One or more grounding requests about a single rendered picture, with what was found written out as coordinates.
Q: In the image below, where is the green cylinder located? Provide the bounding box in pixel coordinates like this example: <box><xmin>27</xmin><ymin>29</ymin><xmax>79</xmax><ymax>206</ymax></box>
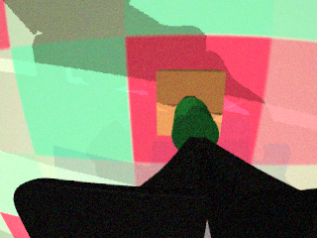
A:
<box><xmin>171</xmin><ymin>96</ymin><xmax>219</xmax><ymax>151</ymax></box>

